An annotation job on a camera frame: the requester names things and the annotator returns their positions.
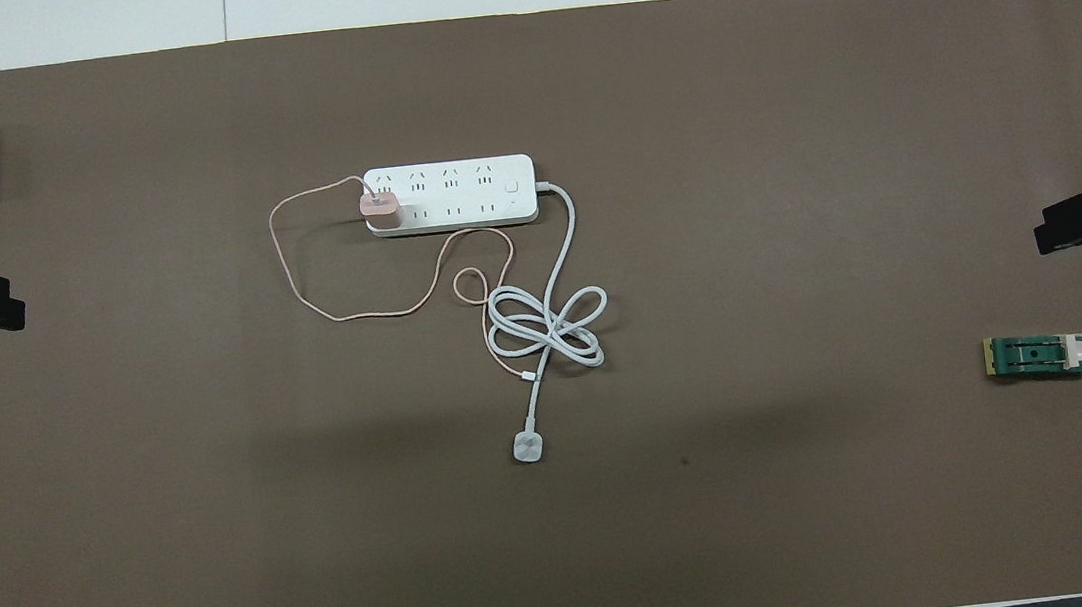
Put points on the white power strip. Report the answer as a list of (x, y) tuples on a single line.
[(459, 194)]

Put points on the pink charger adapter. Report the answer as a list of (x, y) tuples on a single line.
[(382, 210)]

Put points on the green knife switch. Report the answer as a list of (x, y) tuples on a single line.
[(1034, 356)]

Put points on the brown table mat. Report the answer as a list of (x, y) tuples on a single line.
[(218, 478)]

